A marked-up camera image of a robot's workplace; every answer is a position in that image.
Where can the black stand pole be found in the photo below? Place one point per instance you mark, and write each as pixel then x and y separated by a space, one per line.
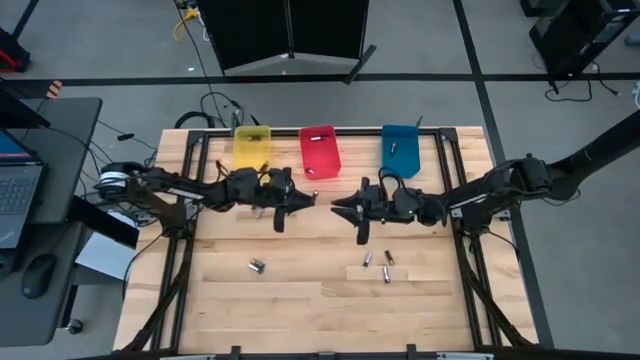
pixel 600 147

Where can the black folding screen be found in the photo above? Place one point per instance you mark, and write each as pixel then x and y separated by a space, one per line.
pixel 250 35

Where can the black computer mouse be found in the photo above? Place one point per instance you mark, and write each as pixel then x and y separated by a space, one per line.
pixel 39 275

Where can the yellow plastic bin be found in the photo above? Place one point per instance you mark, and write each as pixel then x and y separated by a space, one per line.
pixel 250 152

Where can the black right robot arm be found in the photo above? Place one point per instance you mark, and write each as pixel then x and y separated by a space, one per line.
pixel 480 197

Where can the black aluminium table frame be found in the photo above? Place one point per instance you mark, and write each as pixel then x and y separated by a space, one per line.
pixel 287 132

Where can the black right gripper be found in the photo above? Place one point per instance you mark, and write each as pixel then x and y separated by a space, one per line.
pixel 370 205

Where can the black panel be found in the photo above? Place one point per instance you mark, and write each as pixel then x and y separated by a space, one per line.
pixel 100 222

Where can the black red case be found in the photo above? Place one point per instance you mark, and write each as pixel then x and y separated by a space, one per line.
pixel 12 52

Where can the red plastic bin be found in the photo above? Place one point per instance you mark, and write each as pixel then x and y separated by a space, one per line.
pixel 320 157

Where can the black equipment rack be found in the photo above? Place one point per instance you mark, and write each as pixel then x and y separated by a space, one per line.
pixel 575 35

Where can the white box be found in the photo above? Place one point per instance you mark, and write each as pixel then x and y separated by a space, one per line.
pixel 105 257

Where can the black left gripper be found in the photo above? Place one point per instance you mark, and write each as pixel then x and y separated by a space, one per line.
pixel 275 192

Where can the black caster wheel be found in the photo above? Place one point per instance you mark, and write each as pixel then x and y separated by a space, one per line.
pixel 75 327

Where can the black desk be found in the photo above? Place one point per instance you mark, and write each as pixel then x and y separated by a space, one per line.
pixel 70 160

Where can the black monitor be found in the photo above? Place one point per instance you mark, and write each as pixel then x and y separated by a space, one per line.
pixel 15 112

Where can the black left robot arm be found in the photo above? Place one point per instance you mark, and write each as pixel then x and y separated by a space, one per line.
pixel 165 182

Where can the silver corner bracket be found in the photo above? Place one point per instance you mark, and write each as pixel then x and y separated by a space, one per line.
pixel 456 213

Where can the blue plastic bin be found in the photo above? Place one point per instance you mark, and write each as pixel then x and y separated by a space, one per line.
pixel 407 160

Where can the grey laptop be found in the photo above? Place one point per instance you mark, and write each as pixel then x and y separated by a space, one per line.
pixel 20 190

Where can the black copper battery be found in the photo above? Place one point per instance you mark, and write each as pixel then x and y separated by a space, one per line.
pixel 260 263
pixel 389 257
pixel 255 136

